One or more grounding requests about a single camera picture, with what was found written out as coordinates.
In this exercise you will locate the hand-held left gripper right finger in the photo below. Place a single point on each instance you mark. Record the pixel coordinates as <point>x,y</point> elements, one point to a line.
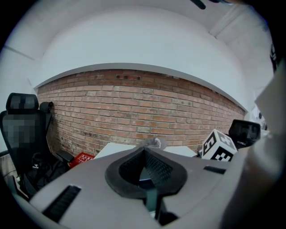
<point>159,167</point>

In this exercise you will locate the white ceiling conduit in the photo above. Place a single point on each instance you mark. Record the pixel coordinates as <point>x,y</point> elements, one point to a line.
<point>223,23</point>

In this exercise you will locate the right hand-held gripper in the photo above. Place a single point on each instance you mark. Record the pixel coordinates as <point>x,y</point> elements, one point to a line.
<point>217,145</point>

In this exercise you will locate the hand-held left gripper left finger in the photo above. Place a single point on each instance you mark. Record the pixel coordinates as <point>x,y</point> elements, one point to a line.
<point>131,165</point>

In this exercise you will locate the black jacket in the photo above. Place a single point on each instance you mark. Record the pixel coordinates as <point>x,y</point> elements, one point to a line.
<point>44,172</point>

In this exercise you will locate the red printed box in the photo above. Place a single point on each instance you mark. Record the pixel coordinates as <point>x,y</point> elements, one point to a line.
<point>81,159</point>

